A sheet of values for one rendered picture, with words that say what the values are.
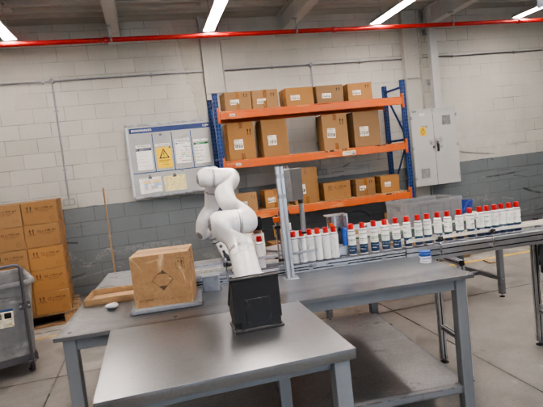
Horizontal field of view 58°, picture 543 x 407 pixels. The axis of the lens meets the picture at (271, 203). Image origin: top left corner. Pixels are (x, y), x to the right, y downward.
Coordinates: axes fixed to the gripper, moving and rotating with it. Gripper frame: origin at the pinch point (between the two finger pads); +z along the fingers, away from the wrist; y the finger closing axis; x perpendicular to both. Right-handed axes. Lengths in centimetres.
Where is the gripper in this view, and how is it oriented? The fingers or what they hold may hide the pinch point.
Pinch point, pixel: (229, 262)
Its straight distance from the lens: 305.1
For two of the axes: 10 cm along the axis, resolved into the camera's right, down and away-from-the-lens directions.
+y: -1.6, -0.6, 9.9
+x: -8.8, 4.5, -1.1
